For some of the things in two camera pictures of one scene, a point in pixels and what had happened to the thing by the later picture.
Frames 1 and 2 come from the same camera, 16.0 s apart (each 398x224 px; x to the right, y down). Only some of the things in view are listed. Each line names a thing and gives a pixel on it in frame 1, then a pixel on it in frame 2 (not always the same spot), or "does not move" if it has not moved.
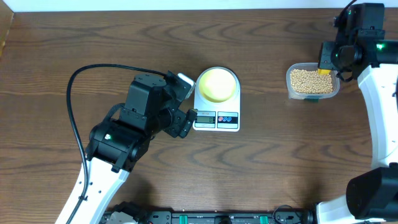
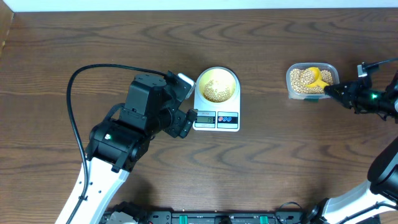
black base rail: [279, 215] does not move
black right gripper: [326, 47] -> [349, 98]
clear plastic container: [304, 82] does not move
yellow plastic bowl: [216, 84] does not move
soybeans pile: [309, 81] does not move
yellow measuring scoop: [323, 71] -> [318, 82]
